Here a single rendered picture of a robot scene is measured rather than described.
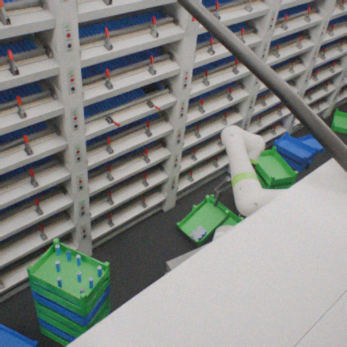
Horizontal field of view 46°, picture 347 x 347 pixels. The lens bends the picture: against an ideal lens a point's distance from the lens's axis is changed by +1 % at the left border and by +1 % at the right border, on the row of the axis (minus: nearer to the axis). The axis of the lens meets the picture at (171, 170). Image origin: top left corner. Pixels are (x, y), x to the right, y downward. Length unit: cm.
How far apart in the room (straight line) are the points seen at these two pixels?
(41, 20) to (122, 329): 139
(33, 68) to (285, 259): 142
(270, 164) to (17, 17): 195
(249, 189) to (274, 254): 117
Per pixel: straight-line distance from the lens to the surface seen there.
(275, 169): 294
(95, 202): 246
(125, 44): 196
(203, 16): 73
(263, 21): 273
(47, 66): 177
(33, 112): 184
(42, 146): 196
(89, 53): 186
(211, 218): 282
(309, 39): 338
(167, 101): 230
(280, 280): 49
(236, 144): 190
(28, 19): 167
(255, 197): 165
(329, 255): 54
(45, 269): 203
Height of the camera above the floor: 210
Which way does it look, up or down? 40 degrees down
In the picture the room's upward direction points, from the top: 7 degrees clockwise
